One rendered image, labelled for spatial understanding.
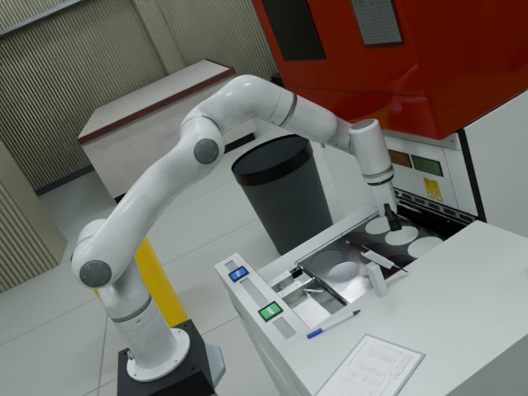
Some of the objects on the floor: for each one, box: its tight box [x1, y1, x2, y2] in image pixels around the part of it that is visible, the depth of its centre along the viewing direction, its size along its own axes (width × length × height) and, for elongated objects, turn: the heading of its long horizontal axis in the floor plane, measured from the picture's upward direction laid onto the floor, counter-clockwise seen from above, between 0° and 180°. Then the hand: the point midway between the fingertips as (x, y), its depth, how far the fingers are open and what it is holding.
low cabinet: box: [77, 58, 257, 204], centre depth 715 cm, size 207×264×96 cm
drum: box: [71, 236, 187, 328], centre depth 306 cm, size 47×47×74 cm
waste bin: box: [231, 134, 333, 256], centre depth 336 cm, size 56×56×72 cm
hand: (394, 223), depth 137 cm, fingers closed
